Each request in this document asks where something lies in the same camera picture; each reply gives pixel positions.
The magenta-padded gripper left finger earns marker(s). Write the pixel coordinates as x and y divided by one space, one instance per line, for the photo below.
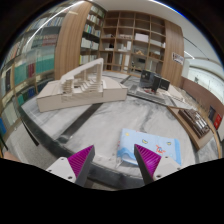
80 161

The large bookcase with books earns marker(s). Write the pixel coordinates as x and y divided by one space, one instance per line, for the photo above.
30 60

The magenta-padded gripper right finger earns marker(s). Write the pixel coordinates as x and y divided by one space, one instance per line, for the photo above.
149 160

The light blue printed towel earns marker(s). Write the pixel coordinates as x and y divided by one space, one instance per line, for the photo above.
156 143

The wall poster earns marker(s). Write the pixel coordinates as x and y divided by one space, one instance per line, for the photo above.
178 58

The open wooden shelf unit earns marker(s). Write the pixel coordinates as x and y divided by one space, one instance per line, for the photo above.
133 40

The dark model on wooden board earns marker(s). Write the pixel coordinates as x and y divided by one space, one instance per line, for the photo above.
195 128

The dark shelf unit with books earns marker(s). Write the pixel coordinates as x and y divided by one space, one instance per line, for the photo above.
90 36

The grey flat model base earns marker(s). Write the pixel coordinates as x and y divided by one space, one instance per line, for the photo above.
146 95

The small white architectural model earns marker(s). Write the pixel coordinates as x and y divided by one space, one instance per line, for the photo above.
175 92

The black bin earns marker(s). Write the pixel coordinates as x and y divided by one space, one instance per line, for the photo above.
211 113

